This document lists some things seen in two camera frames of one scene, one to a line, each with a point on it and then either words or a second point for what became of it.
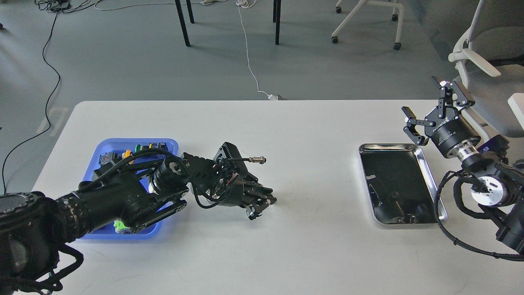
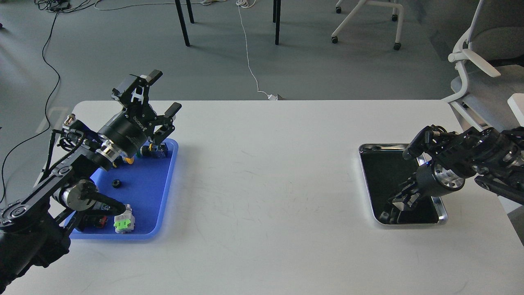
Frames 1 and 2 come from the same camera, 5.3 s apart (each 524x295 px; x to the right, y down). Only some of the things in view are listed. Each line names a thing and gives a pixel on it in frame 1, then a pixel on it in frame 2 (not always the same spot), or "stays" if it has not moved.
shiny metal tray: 400,187 stays
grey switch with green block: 120,228 stays
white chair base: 395,3 stays
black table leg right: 276,18 stays
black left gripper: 239,189 → 129,131
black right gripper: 452,133 → 432,180
